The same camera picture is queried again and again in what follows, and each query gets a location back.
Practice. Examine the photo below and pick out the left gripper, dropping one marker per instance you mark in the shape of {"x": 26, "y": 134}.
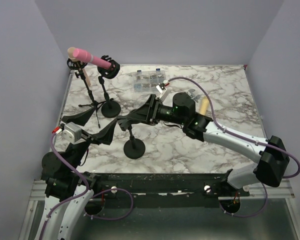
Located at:
{"x": 105, "y": 135}

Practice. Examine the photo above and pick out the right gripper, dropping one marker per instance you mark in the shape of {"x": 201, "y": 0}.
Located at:
{"x": 147, "y": 112}

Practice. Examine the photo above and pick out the black shock-mount round-base stand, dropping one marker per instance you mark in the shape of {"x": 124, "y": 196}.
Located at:
{"x": 110, "y": 108}

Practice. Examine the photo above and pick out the black round-base clip stand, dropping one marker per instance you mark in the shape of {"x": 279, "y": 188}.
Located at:
{"x": 133, "y": 148}

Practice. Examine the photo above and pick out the black tripod shock-mount stand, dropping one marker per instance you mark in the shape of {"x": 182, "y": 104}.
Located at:
{"x": 94, "y": 104}

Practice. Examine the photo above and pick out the yellow microphone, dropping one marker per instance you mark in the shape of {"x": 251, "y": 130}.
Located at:
{"x": 204, "y": 106}

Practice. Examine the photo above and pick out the pink microphone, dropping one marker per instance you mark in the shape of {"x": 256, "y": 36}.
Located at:
{"x": 86, "y": 57}

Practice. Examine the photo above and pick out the beige microphone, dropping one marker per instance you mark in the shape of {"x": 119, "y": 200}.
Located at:
{"x": 75, "y": 64}

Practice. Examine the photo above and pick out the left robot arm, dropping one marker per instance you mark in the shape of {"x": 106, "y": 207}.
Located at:
{"x": 67, "y": 190}

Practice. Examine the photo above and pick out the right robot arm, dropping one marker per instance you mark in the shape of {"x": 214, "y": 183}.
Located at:
{"x": 269, "y": 158}

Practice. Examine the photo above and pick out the clear plastic screw organizer box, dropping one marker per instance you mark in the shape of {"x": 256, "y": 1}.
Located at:
{"x": 147, "y": 81}

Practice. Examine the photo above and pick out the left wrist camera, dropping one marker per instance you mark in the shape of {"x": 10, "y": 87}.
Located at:
{"x": 70, "y": 132}

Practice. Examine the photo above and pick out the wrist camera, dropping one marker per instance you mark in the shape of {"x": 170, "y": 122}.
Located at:
{"x": 162, "y": 89}
{"x": 70, "y": 132}

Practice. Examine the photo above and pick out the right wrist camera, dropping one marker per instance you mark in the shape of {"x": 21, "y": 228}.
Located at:
{"x": 162, "y": 89}

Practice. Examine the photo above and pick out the red-handled adjustable wrench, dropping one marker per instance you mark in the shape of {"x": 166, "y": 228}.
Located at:
{"x": 192, "y": 93}

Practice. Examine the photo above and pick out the black front mounting rail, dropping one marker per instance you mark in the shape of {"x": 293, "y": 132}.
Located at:
{"x": 158, "y": 190}

